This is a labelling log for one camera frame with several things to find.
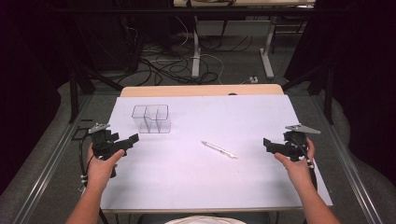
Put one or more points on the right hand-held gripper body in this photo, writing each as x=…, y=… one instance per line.
x=295, y=141

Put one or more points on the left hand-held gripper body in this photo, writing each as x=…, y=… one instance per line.
x=101, y=141

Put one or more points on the clear plastic organizer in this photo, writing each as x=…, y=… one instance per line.
x=152, y=118

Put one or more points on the white pen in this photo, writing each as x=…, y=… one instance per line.
x=219, y=150

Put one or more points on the person's left hand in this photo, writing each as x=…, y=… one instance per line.
x=101, y=169

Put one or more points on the person's right hand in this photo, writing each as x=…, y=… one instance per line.
x=297, y=171

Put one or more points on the black metal stand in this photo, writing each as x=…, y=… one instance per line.
x=328, y=93
x=74, y=93

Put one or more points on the white plug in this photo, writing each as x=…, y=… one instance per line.
x=253, y=79

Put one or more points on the white table cover sheet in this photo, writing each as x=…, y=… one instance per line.
x=199, y=174

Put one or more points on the wooden table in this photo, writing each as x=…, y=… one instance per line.
x=186, y=90

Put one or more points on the white desk leg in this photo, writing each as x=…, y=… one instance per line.
x=267, y=56
x=195, y=53

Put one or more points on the person's white shirt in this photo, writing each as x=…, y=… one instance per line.
x=204, y=220

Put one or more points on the background desk top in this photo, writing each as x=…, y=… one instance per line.
x=249, y=2

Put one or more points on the black floor bracket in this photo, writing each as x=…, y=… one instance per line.
x=81, y=130

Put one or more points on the metal floor rail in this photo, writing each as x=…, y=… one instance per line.
x=46, y=168
x=348, y=168

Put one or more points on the black horizontal frame bar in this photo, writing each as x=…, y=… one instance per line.
x=155, y=11

